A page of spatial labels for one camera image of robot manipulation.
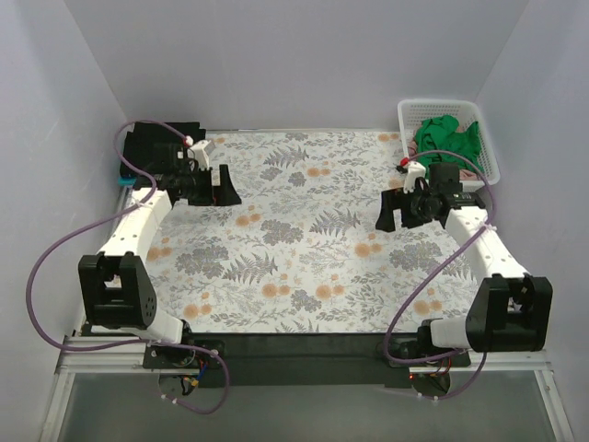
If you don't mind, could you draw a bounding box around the black t shirt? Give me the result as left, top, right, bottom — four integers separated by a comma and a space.
122, 122, 206, 174

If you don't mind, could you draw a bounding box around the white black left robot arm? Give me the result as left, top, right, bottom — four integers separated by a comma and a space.
78, 164, 241, 368

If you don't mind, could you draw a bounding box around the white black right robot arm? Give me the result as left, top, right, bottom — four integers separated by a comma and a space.
375, 159, 553, 366

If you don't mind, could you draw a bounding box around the folded teal t shirt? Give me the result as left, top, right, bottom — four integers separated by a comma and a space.
118, 177, 136, 187

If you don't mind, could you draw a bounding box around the green t shirt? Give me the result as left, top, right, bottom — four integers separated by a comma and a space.
413, 115, 481, 174

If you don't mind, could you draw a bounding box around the white plastic laundry basket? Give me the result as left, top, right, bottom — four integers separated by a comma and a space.
397, 99, 501, 185

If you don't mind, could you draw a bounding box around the floral patterned table mat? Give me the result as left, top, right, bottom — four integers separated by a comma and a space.
145, 131, 479, 333

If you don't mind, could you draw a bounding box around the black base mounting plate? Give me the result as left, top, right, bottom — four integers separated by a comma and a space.
143, 332, 449, 389

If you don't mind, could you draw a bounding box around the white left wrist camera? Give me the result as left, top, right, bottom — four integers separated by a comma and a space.
184, 136, 215, 170

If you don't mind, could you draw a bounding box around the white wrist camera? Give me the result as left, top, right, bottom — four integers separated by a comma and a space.
184, 136, 215, 170
399, 158, 426, 193

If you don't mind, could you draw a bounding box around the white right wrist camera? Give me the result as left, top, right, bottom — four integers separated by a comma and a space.
399, 158, 426, 193

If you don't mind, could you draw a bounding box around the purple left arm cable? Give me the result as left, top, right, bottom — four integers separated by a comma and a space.
26, 120, 232, 414

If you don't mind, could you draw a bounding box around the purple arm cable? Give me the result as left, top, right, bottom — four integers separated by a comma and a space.
384, 149, 497, 401
26, 120, 232, 414

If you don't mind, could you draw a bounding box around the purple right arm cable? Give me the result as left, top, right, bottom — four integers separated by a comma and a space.
384, 149, 497, 401

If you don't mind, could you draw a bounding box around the aluminium frame rail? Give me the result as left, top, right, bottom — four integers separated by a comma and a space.
55, 336, 553, 374

